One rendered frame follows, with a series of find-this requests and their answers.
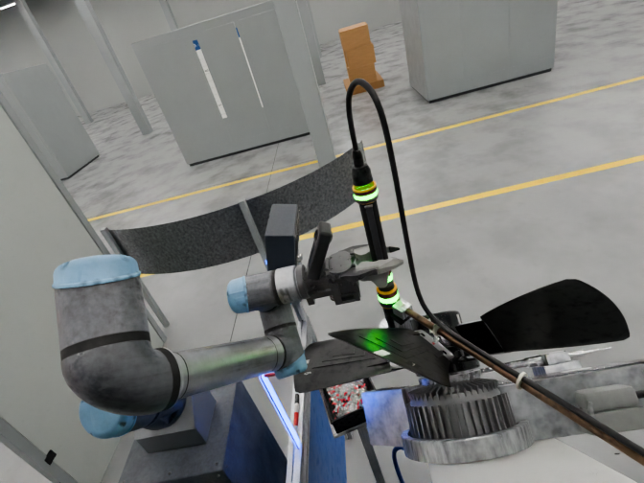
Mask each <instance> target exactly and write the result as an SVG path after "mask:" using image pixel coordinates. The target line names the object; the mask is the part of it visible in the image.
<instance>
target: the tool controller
mask: <svg viewBox="0 0 644 483"><path fill-rule="evenodd" d="M264 241H265V253H266V263H267V271H270V270H275V269H278V268H282V267H287V266H291V265H295V266H297V265H301V264H302V260H303V255H302V254H298V252H299V241H300V237H299V209H298V204H272V206H271V210H270V215H268V223H267V227H266V230H265V234H264Z"/></svg>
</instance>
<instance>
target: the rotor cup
mask: <svg viewBox="0 0 644 483"><path fill-rule="evenodd" d="M456 314H458V315H459V318H460V322H461V324H462V323H463V322H462V318H461V314H460V312H459V311H457V310H448V311H441V312H436V313H433V315H434V316H435V317H436V318H437V319H438V320H440V321H441V322H443V324H445V325H446V326H447V327H448V328H450V329H451V330H453V331H454V332H455V333H457V334H459V335H460V333H459V332H458V331H457V330H456V329H455V326H457V325H459V322H458V318H457V315H456ZM410 321H411V322H410V324H411V330H412V331H418V330H423V331H425V332H426V333H427V334H429V335H430V336H431V337H433V338H434V337H435V336H436V335H434V334H433V333H431V332H430V330H429V328H427V327H426V326H424V325H423V324H421V323H419V322H418V321H416V320H415V319H413V318H412V319H411V320H410ZM460 336H461V335H460ZM437 337H439V338H440V340H439V341H438V342H439V343H440V344H441V345H443V346H444V347H445V348H446V349H448V350H449V351H450V352H451V353H452V354H453V355H454V358H452V361H450V364H449V369H448V373H455V372H460V371H466V370H470V369H474V368H478V367H480V362H479V360H477V359H476V358H474V357H472V358H467V357H466V356H465V355H464V351H463V350H461V349H460V348H458V347H456V346H455V345H453V344H452V343H450V342H449V341H447V340H446V339H444V338H443V337H441V336H440V335H439V336H437Z"/></svg>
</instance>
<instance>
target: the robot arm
mask: <svg viewBox="0 0 644 483"><path fill-rule="evenodd" d="M313 237H314V241H313V244H312V248H311V252H310V257H309V260H308V264H307V268H306V267H305V266H304V265H303V264H300V265H297V266H295V265H291V266H287V267H282V268H278V269H275V270H270V271H267V272H262V273H258V274H253V275H248V276H242V277H240V278H238V279H234V280H232V281H230V282H229V284H228V286H227V300H228V304H229V306H230V308H231V310H232V311H233V312H235V313H243V312H247V313H249V312H250V311H259V313H260V317H261V320H262V324H263V328H264V335H265V336H264V337H258V338H252V339H246V340H241V341H235V342H229V343H223V344H218V345H212V346H206V347H200V348H195V349H190V350H184V351H178V352H172V351H171V350H170V349H168V348H156V349H153V348H152V346H151V341H150V329H149V323H148V318H147V312H146V306H145V300H144V294H143V289H142V283H141V277H140V275H141V271H139V267H138V264H137V262H136V260H135V259H133V258H132V257H129V256H126V255H97V256H90V257H84V258H79V259H76V260H72V261H69V262H66V263H64V264H61V265H59V266H58V267H57V268H56V269H55V271H54V274H53V276H54V283H53V284H52V288H53V289H54V291H55V300H56V311H57V329H58V339H59V348H60V358H61V363H60V365H61V372H62V375H63V377H64V380H65V382H66V383H67V385H68V386H69V388H70V389H71V390H72V391H73V392H74V393H75V394H76V395H77V396H78V397H79V398H80V399H81V400H82V401H81V402H80V408H79V415H80V422H81V424H82V426H83V428H84V429H85V430H86V431H87V432H88V433H89V434H91V435H92V436H94V437H96V438H100V439H109V438H115V437H120V436H123V435H125V434H127V433H129V432H131V431H134V430H137V429H140V428H145V429H149V430H158V429H162V428H165V427H167V426H170V425H172V424H173V423H174V422H175V421H176V420H177V419H178V418H179V417H180V415H181V414H182V412H183V410H184V407H185V403H186V397H189V396H192V395H195V394H199V393H202V392H206V391H209V390H213V389H216V388H219V387H222V386H225V385H229V384H232V383H236V382H239V381H243V380H248V379H252V378H255V377H258V376H261V375H265V374H268V373H272V372H274V373H275V376H276V378H277V379H278V380H280V379H283V378H287V377H290V376H293V375H296V374H299V373H302V372H304V371H306V370H307V367H308V365H307V362H306V358H305V351H304V350H303V346H302V343H301V339H300V336H299V333H298V330H297V326H296V322H295V318H294V315H293V311H292V308H291V303H293V302H298V301H302V300H303V299H307V302H308V304H309V306H310V305H315V299H317V298H322V297H327V296H330V298H331V297H332V296H333V297H332V298H333V299H332V298H331V300H333V301H335V304H336V305H342V304H346V303H351V302H355V301H360V297H361V296H360V288H359V281H362V282H366V281H371V282H373V283H374V284H375V285H376V286H377V287H378V288H385V287H386V286H387V285H388V277H389V271H390V270H392V269H395V268H397V267H399V266H400V265H403V260H400V259H397V258H393V257H392V258H390V259H387V260H378V261H376V262H372V258H371V253H370V249H369V245H368V244H362V245H355V246H351V247H348V248H346V249H344V250H340V251H338V252H336V253H333V254H332V255H330V256H329V257H327V258H326V255H327V252H328V248H329V245H330V242H331V241H332V239H333V232H332V227H331V224H330V223H328V222H324V221H320V222H319V223H318V226H317V229H316V230H315V232H314V235H313ZM325 258H326V259H325ZM355 260H356V264H357V267H356V265H355V264H354V261H355ZM353 299H354V300H353ZM348 300H349V301H348ZM343 301H344V302H343Z"/></svg>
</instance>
